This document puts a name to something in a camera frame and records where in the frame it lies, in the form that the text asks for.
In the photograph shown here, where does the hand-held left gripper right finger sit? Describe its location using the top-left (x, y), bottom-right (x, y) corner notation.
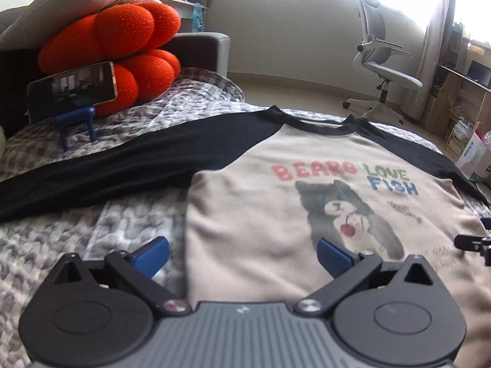
top-left (289, 236), bottom-right (442, 317)

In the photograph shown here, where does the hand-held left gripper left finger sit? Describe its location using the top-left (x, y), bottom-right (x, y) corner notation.
top-left (50, 236), bottom-right (192, 317)

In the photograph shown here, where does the beige black raglan shirt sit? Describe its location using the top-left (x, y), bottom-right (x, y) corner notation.
top-left (0, 104), bottom-right (491, 353)

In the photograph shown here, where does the white plastic bag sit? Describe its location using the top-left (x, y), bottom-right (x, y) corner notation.
top-left (454, 121), bottom-right (491, 182)

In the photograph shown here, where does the grey checked quilt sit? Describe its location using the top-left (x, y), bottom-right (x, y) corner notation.
top-left (0, 67), bottom-right (491, 368)

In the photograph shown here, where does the wooden shelf unit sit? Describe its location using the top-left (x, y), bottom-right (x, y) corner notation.
top-left (420, 23), bottom-right (491, 158)

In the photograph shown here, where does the blue phone stand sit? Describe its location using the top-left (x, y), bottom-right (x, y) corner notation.
top-left (53, 106), bottom-right (96, 152)

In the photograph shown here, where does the white office chair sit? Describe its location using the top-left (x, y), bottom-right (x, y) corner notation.
top-left (342, 0), bottom-right (423, 125)

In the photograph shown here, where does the smartphone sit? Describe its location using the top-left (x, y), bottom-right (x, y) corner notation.
top-left (27, 61), bottom-right (118, 123)

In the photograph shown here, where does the orange knitted pumpkin cushion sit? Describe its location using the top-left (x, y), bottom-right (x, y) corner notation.
top-left (37, 2), bottom-right (182, 75)
top-left (88, 48), bottom-right (182, 117)

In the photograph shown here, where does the grey sofa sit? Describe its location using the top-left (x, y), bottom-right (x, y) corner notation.
top-left (0, 6), bottom-right (230, 139)

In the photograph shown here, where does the white desk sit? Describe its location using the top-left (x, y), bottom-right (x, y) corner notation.
top-left (126, 0), bottom-right (210, 33)

